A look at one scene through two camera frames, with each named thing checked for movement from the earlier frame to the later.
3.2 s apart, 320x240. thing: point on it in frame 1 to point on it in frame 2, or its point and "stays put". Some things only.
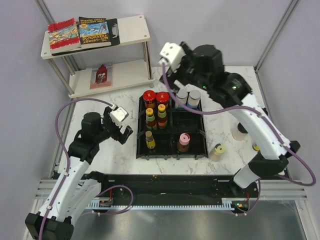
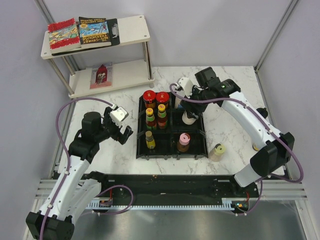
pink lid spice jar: (182, 146) stays put
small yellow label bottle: (150, 142) stays put
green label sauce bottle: (150, 123) stays put
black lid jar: (239, 133) to (186, 120)
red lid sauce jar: (149, 98) stays put
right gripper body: (186, 71) to (200, 107)
